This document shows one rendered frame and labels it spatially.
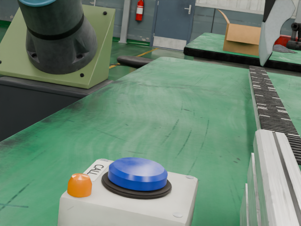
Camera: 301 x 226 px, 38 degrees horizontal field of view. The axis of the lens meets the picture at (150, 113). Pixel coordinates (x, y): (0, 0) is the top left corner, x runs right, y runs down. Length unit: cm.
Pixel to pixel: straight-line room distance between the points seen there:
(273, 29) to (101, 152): 26
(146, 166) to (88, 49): 65
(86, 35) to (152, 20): 1058
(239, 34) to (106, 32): 156
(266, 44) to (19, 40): 61
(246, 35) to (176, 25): 892
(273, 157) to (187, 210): 8
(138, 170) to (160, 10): 1116
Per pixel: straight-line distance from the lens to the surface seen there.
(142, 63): 341
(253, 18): 1133
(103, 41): 98
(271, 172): 30
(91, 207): 27
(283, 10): 58
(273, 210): 24
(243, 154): 62
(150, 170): 29
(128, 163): 30
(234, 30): 250
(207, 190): 47
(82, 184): 27
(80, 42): 91
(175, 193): 30
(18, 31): 104
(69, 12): 85
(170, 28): 1140
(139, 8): 1139
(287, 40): 393
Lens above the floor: 96
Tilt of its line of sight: 13 degrees down
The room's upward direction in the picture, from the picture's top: 8 degrees clockwise
